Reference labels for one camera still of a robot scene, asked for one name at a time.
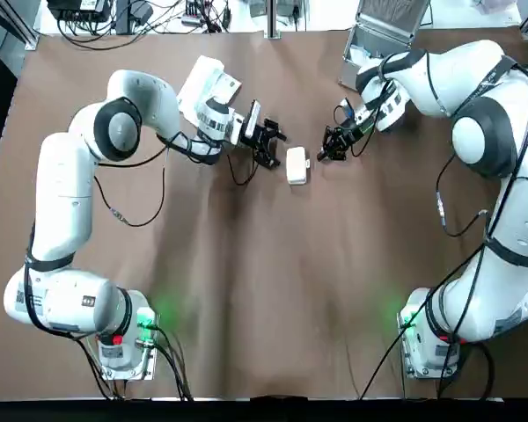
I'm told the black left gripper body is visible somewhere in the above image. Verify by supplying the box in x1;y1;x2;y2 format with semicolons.
239;121;270;155

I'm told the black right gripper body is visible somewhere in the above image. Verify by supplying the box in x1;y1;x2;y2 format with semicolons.
344;114;375;142

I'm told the small white medicine box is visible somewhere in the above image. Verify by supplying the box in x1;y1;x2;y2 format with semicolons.
285;147;312;186

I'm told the blue white medicine packet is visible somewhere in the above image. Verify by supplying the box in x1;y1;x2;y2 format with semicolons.
349;41;373;61

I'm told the white blue mask packet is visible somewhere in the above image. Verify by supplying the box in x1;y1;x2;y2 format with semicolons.
211;72;242;109
175;55;226;125

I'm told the silver aluminium case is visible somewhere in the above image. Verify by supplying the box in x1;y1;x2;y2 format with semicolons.
339;8;420;91

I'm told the white side desk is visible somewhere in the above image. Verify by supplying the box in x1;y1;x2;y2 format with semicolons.
39;0;528;35

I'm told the black usb hub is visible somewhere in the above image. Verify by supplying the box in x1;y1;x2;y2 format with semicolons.
180;0;206;26

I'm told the black power adapter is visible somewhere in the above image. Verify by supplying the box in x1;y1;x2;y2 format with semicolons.
129;0;151;21

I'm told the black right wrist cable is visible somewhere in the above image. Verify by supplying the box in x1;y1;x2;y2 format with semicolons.
333;103;371;158

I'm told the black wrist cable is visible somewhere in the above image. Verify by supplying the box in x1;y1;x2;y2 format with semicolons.
156;131;256;186
333;103;371;158

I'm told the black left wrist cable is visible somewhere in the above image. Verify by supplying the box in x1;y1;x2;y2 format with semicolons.
156;131;256;186

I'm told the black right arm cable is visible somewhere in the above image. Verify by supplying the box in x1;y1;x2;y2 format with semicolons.
434;151;502;239

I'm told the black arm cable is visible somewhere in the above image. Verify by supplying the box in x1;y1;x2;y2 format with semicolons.
434;151;502;239
92;147;168;229

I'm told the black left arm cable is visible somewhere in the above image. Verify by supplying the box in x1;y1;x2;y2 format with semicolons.
92;147;168;229

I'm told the black right base cable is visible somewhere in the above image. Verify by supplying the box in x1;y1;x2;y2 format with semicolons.
360;307;429;401

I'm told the black base cable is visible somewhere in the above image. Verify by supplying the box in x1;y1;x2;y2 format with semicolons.
156;324;194;401
360;307;429;401

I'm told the black network switch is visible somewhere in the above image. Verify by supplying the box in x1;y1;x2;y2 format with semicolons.
47;0;112;22

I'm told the black left base cable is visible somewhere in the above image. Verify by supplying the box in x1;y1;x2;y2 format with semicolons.
156;324;194;401

